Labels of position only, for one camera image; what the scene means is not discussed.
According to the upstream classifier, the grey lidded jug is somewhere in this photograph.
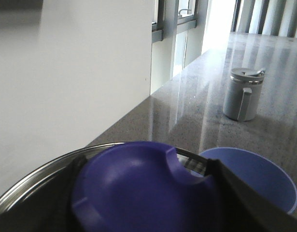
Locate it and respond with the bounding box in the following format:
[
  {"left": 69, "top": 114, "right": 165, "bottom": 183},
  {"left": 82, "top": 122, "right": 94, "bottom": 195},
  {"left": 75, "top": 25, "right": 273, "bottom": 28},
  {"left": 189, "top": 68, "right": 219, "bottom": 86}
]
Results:
[{"left": 223, "top": 68, "right": 265, "bottom": 122}]

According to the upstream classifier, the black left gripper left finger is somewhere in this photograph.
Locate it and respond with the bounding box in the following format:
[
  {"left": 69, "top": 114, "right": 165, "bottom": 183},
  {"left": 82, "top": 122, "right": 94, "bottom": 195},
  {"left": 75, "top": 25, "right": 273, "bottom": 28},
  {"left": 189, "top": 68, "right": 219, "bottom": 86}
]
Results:
[{"left": 0, "top": 156, "right": 87, "bottom": 232}]

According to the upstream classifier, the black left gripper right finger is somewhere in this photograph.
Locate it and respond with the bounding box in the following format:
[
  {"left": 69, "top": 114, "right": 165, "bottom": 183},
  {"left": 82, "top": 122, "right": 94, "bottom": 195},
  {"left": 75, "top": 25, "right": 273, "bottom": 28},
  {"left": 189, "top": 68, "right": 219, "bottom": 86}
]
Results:
[{"left": 205, "top": 159, "right": 297, "bottom": 232}]

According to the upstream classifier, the light blue plastic bowl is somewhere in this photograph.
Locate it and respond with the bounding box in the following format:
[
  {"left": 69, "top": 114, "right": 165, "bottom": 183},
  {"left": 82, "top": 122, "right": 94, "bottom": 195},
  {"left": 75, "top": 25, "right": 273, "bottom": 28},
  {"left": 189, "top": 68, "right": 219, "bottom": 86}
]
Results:
[{"left": 199, "top": 147, "right": 297, "bottom": 214}]

